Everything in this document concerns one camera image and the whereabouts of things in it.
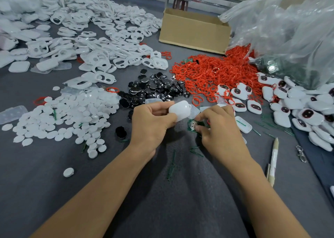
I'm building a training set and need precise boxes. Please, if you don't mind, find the person's left hand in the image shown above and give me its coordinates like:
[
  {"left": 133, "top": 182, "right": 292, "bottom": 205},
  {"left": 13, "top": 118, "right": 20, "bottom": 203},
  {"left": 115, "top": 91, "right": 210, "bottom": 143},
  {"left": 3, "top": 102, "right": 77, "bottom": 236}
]
[{"left": 130, "top": 101, "right": 178, "bottom": 156}]

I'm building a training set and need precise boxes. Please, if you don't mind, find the person's right hand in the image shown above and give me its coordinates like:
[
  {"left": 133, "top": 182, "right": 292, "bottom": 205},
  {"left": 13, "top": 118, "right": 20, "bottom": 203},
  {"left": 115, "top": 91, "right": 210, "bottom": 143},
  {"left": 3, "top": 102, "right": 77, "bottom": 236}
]
[{"left": 194, "top": 105, "right": 252, "bottom": 166}]

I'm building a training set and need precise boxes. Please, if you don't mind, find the small green circuit board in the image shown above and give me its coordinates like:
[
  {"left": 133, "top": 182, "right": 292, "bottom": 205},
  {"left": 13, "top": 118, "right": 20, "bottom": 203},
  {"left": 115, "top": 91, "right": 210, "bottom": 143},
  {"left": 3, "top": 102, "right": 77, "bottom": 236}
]
[{"left": 187, "top": 119, "right": 206, "bottom": 136}]

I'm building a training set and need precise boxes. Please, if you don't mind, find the white plastic shell half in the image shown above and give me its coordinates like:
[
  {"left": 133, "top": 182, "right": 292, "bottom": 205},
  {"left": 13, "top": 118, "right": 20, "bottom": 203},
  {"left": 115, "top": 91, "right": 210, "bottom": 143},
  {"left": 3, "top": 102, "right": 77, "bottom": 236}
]
[{"left": 168, "top": 100, "right": 192, "bottom": 122}]

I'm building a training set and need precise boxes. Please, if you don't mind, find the person's left forearm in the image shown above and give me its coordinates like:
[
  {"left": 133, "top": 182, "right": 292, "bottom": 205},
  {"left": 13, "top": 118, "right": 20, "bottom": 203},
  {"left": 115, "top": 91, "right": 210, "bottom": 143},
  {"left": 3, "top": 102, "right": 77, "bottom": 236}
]
[{"left": 29, "top": 144, "right": 156, "bottom": 238}]

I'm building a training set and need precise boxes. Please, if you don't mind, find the person's right forearm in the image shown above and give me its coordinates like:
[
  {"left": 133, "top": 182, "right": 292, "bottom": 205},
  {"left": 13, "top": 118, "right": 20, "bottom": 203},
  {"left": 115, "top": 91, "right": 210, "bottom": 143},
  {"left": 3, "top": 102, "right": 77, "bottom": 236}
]
[{"left": 221, "top": 155, "right": 311, "bottom": 238}]

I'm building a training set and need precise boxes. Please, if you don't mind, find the green plastic strip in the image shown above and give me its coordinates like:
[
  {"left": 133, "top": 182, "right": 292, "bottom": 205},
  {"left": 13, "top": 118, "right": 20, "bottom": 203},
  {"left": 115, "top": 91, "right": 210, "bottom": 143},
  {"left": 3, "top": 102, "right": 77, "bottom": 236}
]
[
  {"left": 189, "top": 146, "right": 204, "bottom": 158},
  {"left": 167, "top": 149, "right": 178, "bottom": 181}
]

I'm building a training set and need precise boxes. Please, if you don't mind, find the white shell with green strip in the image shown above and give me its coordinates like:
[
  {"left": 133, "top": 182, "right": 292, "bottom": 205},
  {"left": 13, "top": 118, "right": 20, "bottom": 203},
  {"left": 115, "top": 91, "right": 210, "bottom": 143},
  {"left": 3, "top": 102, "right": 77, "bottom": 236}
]
[{"left": 235, "top": 116, "right": 253, "bottom": 134}]

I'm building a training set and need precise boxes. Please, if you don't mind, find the pile of red rubber loops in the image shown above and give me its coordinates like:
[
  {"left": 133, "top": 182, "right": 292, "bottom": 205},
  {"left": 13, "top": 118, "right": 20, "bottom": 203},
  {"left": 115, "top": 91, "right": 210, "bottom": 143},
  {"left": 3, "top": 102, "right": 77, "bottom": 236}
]
[{"left": 170, "top": 44, "right": 280, "bottom": 108}]

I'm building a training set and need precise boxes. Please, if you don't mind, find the pile of black glossy lenses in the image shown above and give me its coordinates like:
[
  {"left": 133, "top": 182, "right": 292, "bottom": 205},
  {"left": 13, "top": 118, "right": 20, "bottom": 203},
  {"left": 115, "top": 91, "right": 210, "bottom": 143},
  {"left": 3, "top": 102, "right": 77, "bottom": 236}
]
[{"left": 119, "top": 69, "right": 191, "bottom": 121}]

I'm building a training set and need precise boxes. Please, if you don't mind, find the scatter of green plastic strips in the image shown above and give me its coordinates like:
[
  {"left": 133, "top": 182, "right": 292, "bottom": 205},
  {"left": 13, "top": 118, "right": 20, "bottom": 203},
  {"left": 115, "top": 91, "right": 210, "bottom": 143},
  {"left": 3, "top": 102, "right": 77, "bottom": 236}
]
[{"left": 253, "top": 114, "right": 295, "bottom": 139}]

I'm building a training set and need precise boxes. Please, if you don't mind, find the bag of green circuit boards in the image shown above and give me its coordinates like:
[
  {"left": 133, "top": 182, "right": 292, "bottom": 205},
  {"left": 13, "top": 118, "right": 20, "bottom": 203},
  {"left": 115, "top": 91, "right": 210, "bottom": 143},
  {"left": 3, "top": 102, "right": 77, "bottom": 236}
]
[{"left": 249, "top": 56, "right": 313, "bottom": 89}]

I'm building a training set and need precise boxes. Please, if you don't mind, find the pile of assembled white toys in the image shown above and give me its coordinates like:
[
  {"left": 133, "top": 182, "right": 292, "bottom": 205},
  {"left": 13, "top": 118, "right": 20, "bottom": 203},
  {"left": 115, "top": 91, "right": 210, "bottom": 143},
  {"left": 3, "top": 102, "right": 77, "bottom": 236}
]
[{"left": 217, "top": 72, "right": 334, "bottom": 152}]

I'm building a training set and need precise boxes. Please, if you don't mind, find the white pen tool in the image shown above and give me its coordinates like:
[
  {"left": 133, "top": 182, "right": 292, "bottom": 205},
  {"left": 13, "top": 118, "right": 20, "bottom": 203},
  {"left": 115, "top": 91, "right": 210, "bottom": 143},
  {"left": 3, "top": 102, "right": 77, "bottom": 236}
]
[{"left": 266, "top": 138, "right": 279, "bottom": 188}]

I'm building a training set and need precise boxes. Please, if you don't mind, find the grey felt table cover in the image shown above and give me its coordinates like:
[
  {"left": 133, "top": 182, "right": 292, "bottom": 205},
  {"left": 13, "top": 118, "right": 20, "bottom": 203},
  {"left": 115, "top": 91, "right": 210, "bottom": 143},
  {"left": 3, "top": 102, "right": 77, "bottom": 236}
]
[{"left": 0, "top": 0, "right": 334, "bottom": 238}]

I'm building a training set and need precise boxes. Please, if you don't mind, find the brown cardboard box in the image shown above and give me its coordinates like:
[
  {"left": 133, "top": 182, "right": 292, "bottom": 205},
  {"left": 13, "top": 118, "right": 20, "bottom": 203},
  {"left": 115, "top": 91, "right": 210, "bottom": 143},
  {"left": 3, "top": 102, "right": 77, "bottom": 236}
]
[{"left": 159, "top": 8, "right": 232, "bottom": 55}]

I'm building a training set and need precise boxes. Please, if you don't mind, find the silver metal clasp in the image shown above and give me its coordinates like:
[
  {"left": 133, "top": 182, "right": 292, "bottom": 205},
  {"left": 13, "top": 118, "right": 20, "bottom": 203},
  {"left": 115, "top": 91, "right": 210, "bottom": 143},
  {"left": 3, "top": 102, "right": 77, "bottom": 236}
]
[{"left": 296, "top": 145, "right": 308, "bottom": 163}]

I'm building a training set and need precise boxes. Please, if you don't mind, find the pile of white round discs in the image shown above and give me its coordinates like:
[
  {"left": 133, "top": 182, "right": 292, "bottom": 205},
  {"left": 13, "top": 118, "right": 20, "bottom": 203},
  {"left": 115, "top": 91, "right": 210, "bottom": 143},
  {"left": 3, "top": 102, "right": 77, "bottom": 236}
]
[{"left": 2, "top": 86, "right": 121, "bottom": 159}]

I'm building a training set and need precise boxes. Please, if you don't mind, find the heap of clear plastic bags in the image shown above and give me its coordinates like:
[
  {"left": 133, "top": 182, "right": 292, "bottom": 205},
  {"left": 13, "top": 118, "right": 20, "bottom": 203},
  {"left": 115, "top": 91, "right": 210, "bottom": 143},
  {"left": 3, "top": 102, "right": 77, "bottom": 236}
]
[{"left": 219, "top": 0, "right": 334, "bottom": 90}]

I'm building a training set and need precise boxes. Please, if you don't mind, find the pile of white plastic frames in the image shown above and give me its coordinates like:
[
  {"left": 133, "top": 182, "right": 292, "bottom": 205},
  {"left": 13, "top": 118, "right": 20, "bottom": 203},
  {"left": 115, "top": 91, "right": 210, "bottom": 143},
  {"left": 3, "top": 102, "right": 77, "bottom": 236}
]
[{"left": 0, "top": 0, "right": 169, "bottom": 90}]

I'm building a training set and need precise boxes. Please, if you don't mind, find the clear plastic tray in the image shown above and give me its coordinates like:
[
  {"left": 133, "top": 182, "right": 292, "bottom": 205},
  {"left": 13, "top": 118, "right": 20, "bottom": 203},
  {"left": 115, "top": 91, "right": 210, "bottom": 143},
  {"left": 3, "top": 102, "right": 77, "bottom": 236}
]
[{"left": 0, "top": 105, "right": 29, "bottom": 125}]

